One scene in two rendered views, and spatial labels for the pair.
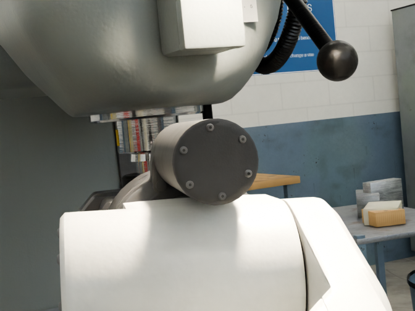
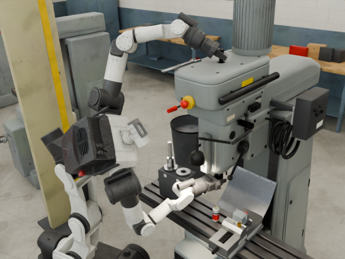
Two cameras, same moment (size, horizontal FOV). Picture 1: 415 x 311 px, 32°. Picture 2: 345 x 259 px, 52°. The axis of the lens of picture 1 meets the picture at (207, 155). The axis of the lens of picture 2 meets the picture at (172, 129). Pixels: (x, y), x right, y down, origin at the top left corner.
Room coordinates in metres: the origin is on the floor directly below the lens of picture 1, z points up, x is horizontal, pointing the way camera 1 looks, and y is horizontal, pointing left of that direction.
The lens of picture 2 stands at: (-0.23, -1.41, 2.36)
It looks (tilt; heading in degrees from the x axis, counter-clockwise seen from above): 27 degrees down; 71
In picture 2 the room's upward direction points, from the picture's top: 3 degrees counter-clockwise
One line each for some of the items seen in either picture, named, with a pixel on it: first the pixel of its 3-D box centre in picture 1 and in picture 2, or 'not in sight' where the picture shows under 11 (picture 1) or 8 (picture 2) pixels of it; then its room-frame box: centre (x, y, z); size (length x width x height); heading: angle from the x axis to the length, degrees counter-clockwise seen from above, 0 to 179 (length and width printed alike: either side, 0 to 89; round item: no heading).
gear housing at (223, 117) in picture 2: not in sight; (225, 100); (0.58, 0.06, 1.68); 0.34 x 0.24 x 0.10; 24
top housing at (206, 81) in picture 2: not in sight; (222, 77); (0.55, 0.05, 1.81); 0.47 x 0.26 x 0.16; 24
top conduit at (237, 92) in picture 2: not in sight; (250, 87); (0.63, -0.08, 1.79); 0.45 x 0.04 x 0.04; 24
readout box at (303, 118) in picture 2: not in sight; (311, 113); (0.95, -0.14, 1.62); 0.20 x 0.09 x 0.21; 24
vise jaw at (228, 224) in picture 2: not in sight; (233, 226); (0.55, -0.12, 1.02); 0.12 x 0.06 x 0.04; 117
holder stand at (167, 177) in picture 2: not in sight; (177, 182); (0.42, 0.38, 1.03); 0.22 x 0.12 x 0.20; 122
